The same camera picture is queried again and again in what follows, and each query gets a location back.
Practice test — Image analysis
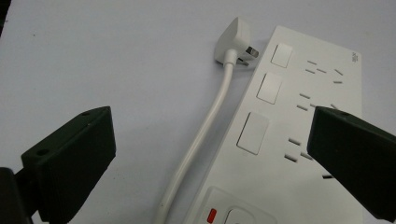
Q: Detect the white power strip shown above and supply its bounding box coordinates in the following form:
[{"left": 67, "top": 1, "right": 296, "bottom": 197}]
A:
[{"left": 181, "top": 25, "right": 364, "bottom": 224}]

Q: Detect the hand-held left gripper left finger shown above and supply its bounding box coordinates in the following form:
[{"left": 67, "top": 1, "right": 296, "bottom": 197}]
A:
[{"left": 14, "top": 105, "right": 117, "bottom": 224}]

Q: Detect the white power cable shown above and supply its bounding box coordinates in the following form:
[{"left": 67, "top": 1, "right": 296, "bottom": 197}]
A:
[{"left": 153, "top": 49, "right": 239, "bottom": 224}]

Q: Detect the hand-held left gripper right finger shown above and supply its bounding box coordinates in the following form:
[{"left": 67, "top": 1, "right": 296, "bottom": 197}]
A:
[{"left": 306, "top": 105, "right": 396, "bottom": 224}]

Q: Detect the white power plug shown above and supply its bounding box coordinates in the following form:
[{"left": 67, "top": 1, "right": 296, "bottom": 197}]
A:
[{"left": 214, "top": 17, "right": 260, "bottom": 67}]

